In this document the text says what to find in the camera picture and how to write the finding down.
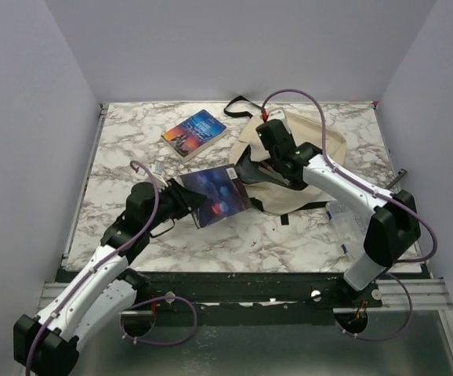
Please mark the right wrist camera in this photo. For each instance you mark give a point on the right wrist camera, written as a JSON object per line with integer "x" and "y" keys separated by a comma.
{"x": 276, "y": 114}

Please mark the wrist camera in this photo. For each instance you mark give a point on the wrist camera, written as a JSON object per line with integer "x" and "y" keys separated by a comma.
{"x": 276, "y": 114}
{"x": 157, "y": 168}

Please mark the blue Jane Eyre book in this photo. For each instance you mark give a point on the blue Jane Eyre book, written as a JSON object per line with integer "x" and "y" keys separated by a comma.
{"x": 194, "y": 135}

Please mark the aluminium rail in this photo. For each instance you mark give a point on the aluminium rail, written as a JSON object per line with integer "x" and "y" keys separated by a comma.
{"x": 426, "y": 295}

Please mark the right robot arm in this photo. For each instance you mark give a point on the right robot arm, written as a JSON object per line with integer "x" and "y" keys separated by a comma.
{"x": 392, "y": 227}

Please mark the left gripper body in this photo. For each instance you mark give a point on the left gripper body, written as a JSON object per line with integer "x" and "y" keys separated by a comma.
{"x": 167, "y": 208}

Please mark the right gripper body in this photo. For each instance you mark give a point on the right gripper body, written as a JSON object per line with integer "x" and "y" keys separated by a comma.
{"x": 273, "y": 161}

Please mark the cream canvas backpack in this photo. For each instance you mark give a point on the cream canvas backpack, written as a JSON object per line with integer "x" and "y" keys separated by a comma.
{"x": 268, "y": 160}

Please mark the grey metal bracket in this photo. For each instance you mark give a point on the grey metal bracket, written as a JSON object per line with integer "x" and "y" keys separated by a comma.
{"x": 400, "y": 175}

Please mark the black metal base plate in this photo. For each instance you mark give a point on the black metal base plate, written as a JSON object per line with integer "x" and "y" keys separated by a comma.
{"x": 174, "y": 299}

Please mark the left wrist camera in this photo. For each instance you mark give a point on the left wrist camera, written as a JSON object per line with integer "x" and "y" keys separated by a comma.
{"x": 157, "y": 168}

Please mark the clear plastic organizer box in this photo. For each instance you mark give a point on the clear plastic organizer box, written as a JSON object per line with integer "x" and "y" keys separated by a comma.
{"x": 349, "y": 228}

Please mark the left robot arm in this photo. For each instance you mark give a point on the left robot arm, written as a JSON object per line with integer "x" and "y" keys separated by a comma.
{"x": 50, "y": 342}

